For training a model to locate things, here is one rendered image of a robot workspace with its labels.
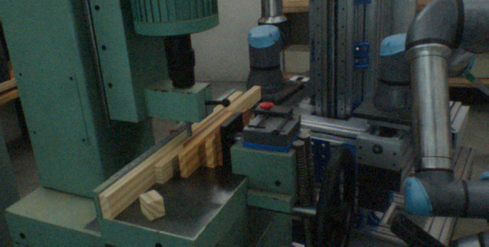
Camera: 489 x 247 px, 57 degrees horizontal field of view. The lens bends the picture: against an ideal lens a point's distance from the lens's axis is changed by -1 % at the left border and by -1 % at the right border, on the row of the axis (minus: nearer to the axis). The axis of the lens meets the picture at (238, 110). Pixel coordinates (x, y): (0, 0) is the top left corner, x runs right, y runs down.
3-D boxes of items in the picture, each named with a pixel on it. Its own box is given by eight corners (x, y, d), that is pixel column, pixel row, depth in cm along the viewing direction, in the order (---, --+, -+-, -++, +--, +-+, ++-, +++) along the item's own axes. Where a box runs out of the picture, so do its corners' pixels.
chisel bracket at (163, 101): (199, 130, 98) (195, 92, 95) (146, 123, 104) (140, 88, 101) (215, 118, 104) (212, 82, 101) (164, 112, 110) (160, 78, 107)
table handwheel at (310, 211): (330, 205, 76) (362, 123, 99) (223, 186, 84) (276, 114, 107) (332, 321, 89) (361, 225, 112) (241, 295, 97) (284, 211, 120)
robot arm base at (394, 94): (380, 95, 159) (381, 68, 156) (425, 101, 151) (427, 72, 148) (366, 109, 147) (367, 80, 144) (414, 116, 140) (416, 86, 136)
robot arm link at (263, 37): (244, 66, 169) (242, 30, 164) (255, 57, 180) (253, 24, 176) (276, 67, 165) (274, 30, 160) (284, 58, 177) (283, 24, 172)
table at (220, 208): (247, 284, 74) (245, 254, 72) (101, 244, 86) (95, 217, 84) (335, 136, 125) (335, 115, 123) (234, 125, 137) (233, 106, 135)
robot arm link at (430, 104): (402, -13, 100) (410, 212, 85) (455, -15, 97) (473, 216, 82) (396, 14, 110) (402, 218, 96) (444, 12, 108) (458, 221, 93)
